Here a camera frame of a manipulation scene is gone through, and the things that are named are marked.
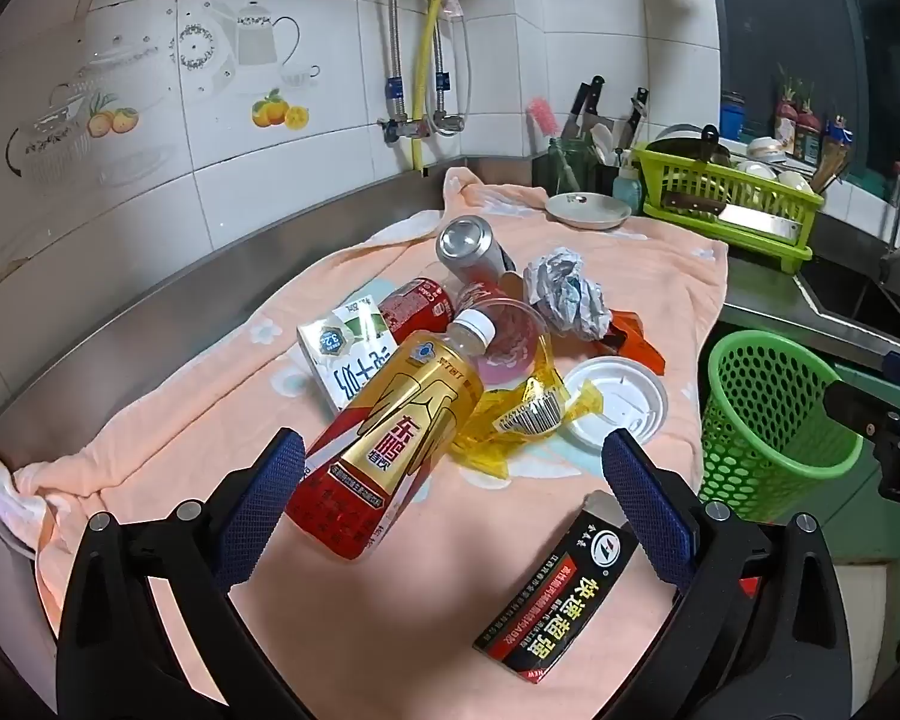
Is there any teal plastic bottle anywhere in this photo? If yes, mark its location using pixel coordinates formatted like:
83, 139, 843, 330
611, 150, 644, 215

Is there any green perforated plastic basket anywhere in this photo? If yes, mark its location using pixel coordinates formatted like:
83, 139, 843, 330
699, 328, 865, 518

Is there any green cabinet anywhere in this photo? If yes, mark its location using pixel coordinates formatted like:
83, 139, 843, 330
825, 360, 900, 563

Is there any yellow plastic wrapper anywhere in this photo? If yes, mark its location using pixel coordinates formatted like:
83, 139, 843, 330
450, 330, 608, 477

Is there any lime green dish rack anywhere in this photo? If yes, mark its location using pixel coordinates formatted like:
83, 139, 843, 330
630, 144, 826, 275

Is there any white plate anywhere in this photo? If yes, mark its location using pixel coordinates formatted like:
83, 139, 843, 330
546, 193, 632, 230

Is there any black-handled knife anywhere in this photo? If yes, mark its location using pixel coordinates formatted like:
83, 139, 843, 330
615, 88, 650, 147
562, 75, 607, 140

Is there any crumpled paper ball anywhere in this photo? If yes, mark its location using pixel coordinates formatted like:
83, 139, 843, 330
523, 247, 614, 338

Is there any red cola can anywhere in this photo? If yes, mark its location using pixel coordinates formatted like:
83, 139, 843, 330
377, 277, 458, 338
457, 274, 524, 310

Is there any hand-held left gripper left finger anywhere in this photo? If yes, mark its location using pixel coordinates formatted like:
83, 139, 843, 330
56, 427, 308, 720

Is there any white milk carton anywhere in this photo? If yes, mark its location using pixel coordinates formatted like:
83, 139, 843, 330
296, 294, 398, 413

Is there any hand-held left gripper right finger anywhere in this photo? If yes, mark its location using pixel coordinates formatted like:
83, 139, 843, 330
602, 427, 852, 720

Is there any clear plastic cup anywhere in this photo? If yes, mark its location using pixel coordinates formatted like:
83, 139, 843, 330
469, 298, 552, 387

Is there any metal flexible hose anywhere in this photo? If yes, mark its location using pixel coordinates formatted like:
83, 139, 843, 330
381, 0, 410, 143
431, 22, 451, 128

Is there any steel cleaver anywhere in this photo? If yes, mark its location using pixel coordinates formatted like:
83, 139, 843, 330
664, 191, 800, 241

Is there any gold red drink bottle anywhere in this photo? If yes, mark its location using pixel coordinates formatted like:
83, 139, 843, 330
283, 307, 500, 562

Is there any green glass jar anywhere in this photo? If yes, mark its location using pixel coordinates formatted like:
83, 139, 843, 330
532, 136, 590, 196

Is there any steel sink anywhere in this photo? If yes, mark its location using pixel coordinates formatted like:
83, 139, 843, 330
795, 247, 900, 346

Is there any orange snack wrapper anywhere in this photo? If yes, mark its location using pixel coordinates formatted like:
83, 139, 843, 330
592, 309, 667, 374

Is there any white plastic cup lid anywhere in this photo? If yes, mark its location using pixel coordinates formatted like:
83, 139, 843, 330
562, 358, 670, 451

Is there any yellow gas pipe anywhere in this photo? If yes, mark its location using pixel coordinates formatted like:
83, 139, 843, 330
412, 0, 451, 173

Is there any black glue box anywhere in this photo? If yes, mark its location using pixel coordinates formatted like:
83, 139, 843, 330
472, 510, 638, 685

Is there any white cloth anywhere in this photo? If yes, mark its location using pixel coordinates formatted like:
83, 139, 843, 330
0, 446, 50, 556

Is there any peach towel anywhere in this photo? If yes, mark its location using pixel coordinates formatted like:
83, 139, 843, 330
11, 165, 728, 691

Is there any silver drink can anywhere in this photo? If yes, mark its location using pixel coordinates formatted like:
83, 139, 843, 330
435, 215, 518, 286

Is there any red-labelled jar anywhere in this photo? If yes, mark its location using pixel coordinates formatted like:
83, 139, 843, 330
774, 67, 800, 140

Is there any black pan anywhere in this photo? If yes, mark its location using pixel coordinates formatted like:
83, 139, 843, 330
645, 125, 732, 166

